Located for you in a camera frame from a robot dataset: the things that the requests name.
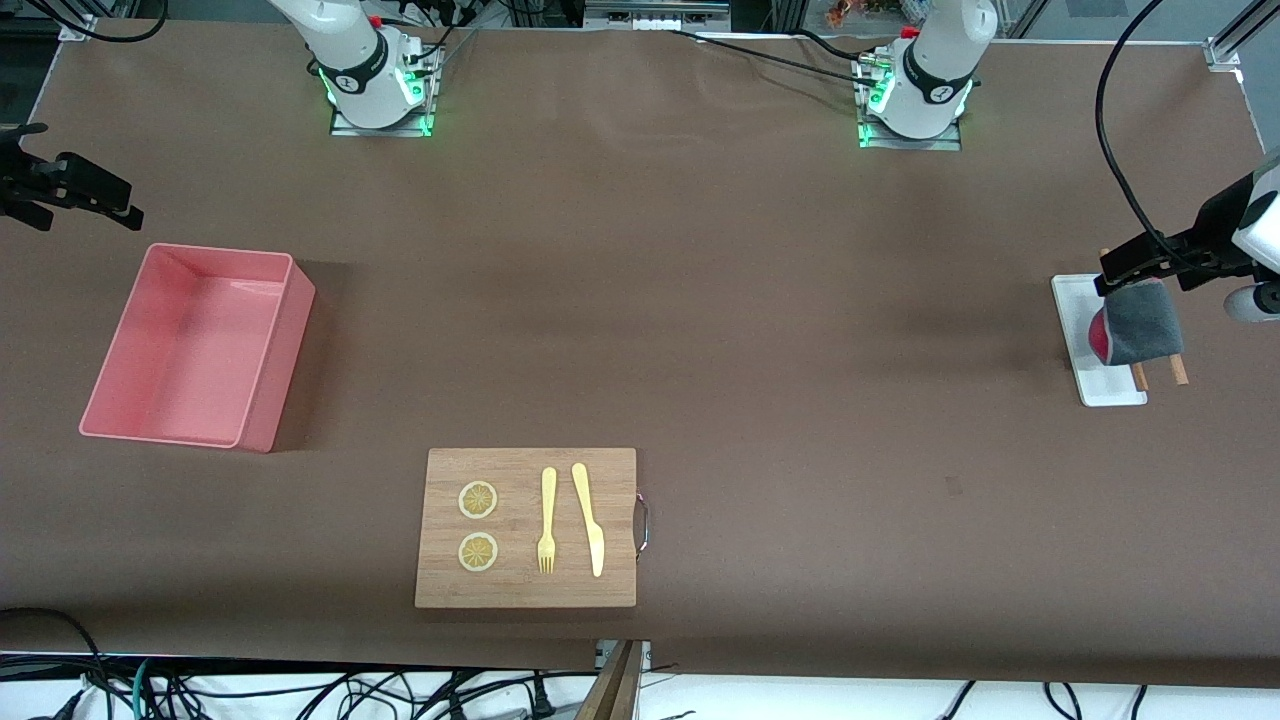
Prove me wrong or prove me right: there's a grey power strip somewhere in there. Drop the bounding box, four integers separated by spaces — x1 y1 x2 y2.
585 0 731 31

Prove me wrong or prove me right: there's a white rack tray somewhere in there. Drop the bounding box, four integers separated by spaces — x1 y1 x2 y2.
1051 274 1149 408

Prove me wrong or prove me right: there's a black table cable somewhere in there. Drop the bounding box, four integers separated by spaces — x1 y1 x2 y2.
668 28 886 83

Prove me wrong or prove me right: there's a wooden plank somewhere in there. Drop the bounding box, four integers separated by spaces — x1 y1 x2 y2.
575 640 646 720

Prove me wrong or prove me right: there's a pink plastic bin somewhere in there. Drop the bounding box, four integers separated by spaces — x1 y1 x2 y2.
78 243 317 454

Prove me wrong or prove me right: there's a yellow plastic knife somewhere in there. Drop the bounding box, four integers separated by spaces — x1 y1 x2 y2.
571 462 606 578

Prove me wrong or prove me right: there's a yellow plastic fork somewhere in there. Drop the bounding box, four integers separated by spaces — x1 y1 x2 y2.
537 467 558 575

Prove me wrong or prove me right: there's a wooden cutting board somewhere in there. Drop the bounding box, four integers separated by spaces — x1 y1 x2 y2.
415 447 651 609

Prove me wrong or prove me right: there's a grey and pink cloth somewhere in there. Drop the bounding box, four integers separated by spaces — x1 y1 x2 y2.
1088 280 1187 368

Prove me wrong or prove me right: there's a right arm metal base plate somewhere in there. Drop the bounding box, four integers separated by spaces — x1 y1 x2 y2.
330 28 443 138

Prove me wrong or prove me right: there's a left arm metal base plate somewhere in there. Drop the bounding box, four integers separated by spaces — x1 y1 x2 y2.
855 50 963 151

